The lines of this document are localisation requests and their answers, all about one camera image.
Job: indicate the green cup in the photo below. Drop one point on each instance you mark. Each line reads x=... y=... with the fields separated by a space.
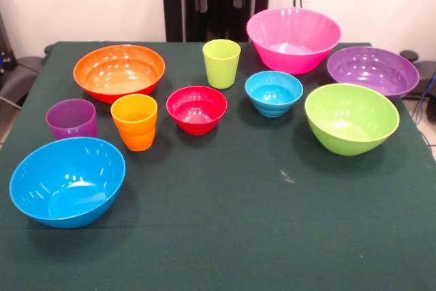
x=221 y=66

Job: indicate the large pink bowl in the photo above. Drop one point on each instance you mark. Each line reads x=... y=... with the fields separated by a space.
x=293 y=39

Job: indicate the small blue bowl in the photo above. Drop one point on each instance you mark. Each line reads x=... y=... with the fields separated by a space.
x=274 y=95

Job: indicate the large orange-red bowl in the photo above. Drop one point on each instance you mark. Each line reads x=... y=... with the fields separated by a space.
x=119 y=69

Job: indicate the small red-pink bowl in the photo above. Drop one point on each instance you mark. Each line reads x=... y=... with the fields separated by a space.
x=196 y=110

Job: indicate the orange cup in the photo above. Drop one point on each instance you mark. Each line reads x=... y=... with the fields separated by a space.
x=134 y=127

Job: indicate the large purple bowl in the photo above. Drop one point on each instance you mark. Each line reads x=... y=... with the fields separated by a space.
x=373 y=69

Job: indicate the large green bowl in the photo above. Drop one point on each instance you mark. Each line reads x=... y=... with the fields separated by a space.
x=351 y=120

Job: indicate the purple cup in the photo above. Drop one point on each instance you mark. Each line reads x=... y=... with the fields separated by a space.
x=71 y=120

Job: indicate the dark green tablecloth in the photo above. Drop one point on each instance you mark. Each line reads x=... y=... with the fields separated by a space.
x=218 y=202

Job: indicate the large blue bowl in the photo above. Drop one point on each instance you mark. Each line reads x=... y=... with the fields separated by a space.
x=68 y=182

